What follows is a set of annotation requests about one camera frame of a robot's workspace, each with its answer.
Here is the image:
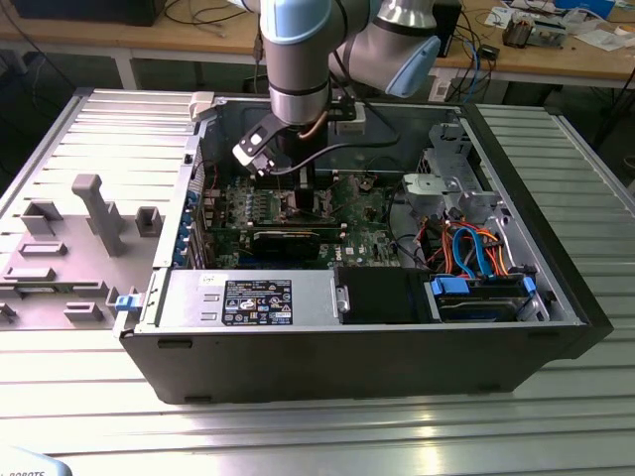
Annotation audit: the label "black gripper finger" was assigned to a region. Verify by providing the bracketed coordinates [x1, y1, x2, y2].
[292, 166, 318, 210]

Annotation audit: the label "CPU socket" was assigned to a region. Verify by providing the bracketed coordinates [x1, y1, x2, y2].
[277, 189, 334, 220]

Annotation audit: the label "black RAM slots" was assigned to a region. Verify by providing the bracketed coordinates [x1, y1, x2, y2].
[252, 168, 339, 191]
[252, 220, 346, 235]

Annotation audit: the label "black graphics card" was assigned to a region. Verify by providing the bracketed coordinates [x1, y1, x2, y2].
[251, 230, 321, 262]

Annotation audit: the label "green motherboard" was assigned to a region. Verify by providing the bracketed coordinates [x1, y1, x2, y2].
[197, 171, 398, 272]

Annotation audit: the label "white plastic case clip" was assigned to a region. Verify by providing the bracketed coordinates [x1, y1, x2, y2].
[190, 91, 219, 123]

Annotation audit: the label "grey metal drive cage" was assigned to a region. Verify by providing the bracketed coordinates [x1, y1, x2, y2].
[401, 121, 502, 219]

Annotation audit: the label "wooden desk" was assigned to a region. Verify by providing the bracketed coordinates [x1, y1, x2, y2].
[0, 0, 635, 90]

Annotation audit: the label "white label card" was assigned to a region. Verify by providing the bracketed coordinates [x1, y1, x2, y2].
[427, 73, 453, 103]

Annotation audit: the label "grey power supply unit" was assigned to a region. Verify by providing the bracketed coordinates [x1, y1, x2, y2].
[158, 270, 343, 331]

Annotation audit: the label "black open PC case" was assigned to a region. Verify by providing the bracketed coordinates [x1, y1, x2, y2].
[116, 91, 614, 406]

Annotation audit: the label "black tower box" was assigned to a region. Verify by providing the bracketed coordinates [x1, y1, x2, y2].
[434, 0, 465, 60]

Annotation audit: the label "hard disk in blue carrier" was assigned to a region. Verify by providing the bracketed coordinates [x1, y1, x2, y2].
[426, 275, 537, 323]

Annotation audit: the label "black monitor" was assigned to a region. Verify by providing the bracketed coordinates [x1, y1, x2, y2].
[9, 0, 165, 27]

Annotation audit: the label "copper wound transformer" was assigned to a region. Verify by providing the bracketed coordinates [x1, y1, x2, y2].
[502, 12, 538, 50]

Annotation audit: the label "grey parts rack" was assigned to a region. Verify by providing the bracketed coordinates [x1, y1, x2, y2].
[0, 173, 165, 331]

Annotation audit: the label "grey metal box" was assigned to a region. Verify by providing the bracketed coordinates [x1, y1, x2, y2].
[533, 17, 571, 50]

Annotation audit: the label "white papers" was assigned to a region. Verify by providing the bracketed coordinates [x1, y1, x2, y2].
[570, 27, 635, 52]

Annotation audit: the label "blue cardboard box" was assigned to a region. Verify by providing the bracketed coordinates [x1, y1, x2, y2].
[554, 0, 616, 12]

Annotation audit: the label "pale teach pendant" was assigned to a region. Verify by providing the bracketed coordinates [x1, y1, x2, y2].
[0, 445, 73, 476]

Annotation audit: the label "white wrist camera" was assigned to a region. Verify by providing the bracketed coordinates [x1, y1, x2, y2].
[231, 114, 282, 176]
[330, 106, 368, 136]

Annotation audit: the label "black camera cable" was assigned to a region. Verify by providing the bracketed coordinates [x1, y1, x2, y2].
[270, 86, 401, 178]

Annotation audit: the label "thick black wire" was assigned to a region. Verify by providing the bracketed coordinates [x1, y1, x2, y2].
[385, 180, 431, 272]

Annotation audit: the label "blue wire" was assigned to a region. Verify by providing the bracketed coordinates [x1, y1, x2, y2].
[450, 225, 477, 280]
[468, 226, 497, 283]

